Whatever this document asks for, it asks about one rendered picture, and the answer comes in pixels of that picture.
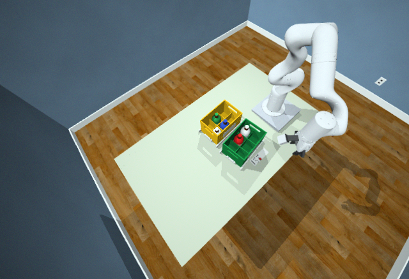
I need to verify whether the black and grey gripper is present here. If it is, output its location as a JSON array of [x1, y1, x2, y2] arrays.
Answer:
[[290, 130, 314, 158]]

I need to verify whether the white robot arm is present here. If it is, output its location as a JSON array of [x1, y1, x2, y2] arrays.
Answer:
[[262, 22, 348, 144]]

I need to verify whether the blue bottle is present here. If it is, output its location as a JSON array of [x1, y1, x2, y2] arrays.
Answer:
[[220, 119, 229, 130]]

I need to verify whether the green divided crate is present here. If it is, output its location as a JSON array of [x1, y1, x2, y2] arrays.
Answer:
[[222, 122, 264, 167]]

